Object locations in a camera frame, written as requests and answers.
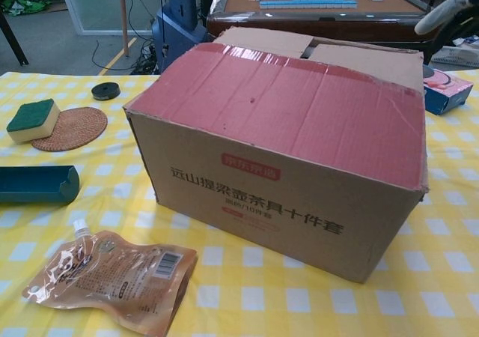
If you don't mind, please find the green yellow sponge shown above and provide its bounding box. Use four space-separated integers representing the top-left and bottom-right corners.
6 97 61 145

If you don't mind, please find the green bag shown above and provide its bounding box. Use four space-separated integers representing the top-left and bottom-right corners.
0 0 48 16

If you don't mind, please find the brown cardboard box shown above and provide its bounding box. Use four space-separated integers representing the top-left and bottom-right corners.
122 27 430 284

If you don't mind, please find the orange spout pouch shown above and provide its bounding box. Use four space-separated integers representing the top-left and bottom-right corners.
22 219 198 330

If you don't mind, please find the wooden pole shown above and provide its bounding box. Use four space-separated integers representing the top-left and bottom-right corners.
118 0 131 58

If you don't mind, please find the black table leg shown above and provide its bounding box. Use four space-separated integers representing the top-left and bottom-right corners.
0 13 30 67

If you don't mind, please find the yellow white checkered tablecloth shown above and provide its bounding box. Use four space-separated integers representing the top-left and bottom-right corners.
0 65 479 337

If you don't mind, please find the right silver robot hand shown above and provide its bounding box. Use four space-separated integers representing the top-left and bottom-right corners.
414 0 479 42

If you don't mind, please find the white plastic basket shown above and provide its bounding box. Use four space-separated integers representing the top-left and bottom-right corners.
430 44 479 67

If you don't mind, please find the brown mahjong table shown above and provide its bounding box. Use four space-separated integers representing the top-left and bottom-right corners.
205 0 445 46

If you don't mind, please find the teal plastic tray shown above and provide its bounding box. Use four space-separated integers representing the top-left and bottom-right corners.
0 164 81 206

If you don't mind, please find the round woven coaster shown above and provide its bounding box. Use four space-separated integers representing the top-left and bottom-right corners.
30 106 109 153

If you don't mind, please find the black round puck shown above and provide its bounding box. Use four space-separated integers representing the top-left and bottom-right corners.
91 82 120 101

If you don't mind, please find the blue Oreo cookie box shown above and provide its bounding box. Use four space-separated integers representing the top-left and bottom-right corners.
422 67 475 116

